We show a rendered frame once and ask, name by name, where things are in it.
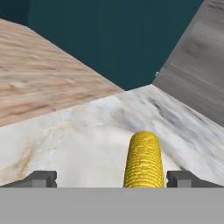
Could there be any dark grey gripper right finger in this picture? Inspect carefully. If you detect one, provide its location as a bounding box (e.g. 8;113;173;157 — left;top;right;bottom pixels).
166;170;224;188

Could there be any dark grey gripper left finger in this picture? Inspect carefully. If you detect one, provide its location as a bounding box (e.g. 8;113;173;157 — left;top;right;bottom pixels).
0;170;58;188

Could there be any yellow corn cob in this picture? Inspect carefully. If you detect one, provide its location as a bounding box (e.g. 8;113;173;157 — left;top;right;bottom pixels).
122;130;165;189

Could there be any grey wooden cabinet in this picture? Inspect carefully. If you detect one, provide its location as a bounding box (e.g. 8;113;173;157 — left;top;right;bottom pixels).
151;0;224;128

